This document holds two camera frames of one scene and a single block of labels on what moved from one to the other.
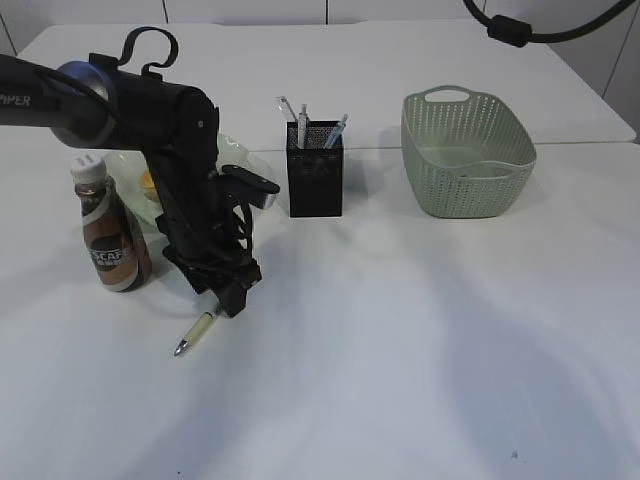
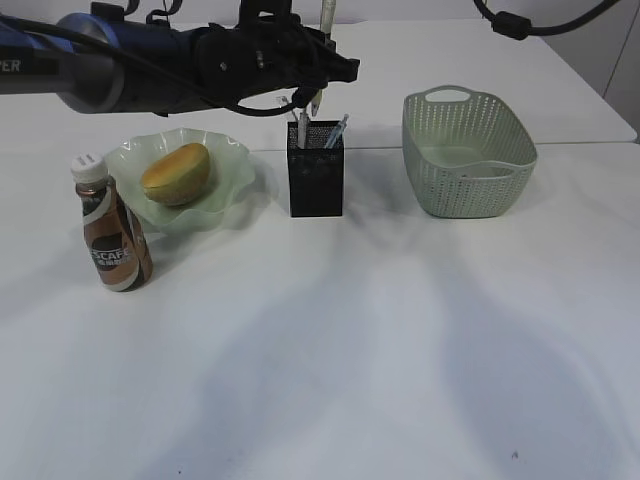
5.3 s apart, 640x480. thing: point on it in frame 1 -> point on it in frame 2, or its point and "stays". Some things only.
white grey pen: [303, 128] stays
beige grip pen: [194, 333] -> [327, 12]
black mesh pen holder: [315, 172] stays
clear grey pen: [340, 129] stays
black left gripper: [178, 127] -> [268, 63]
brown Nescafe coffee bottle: [116, 242] stays
